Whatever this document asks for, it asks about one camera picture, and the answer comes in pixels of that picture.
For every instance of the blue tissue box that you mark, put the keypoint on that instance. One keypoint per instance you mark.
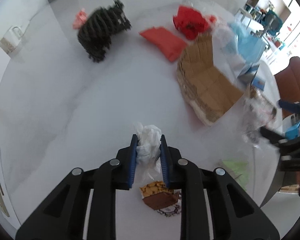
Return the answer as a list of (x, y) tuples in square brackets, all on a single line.
[(293, 131)]

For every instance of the white tissue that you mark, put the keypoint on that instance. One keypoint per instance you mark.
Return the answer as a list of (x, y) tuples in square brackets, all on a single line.
[(148, 167)]

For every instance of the pink paper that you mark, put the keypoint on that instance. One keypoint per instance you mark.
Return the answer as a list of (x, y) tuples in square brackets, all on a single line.
[(80, 19)]

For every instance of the white paper sheet with pen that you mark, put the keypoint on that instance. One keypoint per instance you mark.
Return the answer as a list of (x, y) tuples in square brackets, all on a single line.
[(6, 207)]

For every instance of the blue surgical mask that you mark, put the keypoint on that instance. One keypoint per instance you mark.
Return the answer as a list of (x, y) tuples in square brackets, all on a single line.
[(250, 47)]

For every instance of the green paper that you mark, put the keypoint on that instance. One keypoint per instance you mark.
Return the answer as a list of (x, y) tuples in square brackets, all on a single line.
[(238, 170)]

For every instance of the clear snack wrapper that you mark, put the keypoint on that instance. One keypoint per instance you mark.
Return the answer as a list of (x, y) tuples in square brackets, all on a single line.
[(258, 111)]

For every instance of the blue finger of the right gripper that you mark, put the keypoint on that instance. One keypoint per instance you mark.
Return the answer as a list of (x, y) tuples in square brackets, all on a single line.
[(292, 107), (273, 137)]

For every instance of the blue snack carton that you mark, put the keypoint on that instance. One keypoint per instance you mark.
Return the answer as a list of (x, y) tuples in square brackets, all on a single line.
[(248, 76)]

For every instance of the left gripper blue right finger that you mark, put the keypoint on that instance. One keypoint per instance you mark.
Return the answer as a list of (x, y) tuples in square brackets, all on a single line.
[(165, 161)]

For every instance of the red paper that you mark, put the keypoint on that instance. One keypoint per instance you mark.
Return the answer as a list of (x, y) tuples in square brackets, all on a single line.
[(190, 22)]

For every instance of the small cookie packet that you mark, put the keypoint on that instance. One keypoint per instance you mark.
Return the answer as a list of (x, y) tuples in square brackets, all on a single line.
[(161, 199)]

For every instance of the red paper card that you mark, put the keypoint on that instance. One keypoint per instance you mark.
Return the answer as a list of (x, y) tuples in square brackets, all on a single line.
[(170, 45)]

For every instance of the orange leather chair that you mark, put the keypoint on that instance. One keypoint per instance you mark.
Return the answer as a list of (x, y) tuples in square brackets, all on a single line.
[(288, 81)]

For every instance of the brown cardboard piece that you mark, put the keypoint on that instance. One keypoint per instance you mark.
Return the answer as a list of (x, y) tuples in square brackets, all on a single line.
[(204, 87)]

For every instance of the teal office chair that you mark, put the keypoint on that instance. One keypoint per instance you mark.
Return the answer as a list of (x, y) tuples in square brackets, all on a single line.
[(271, 24)]

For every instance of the clear plastic water bottle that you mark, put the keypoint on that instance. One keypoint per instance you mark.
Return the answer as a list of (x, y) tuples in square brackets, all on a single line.
[(225, 38)]

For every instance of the black ribbed plastic object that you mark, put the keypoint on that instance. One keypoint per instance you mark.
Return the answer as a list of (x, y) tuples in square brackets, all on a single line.
[(95, 34)]

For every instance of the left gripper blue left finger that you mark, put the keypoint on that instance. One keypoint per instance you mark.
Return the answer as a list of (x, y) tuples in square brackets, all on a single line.
[(131, 161)]

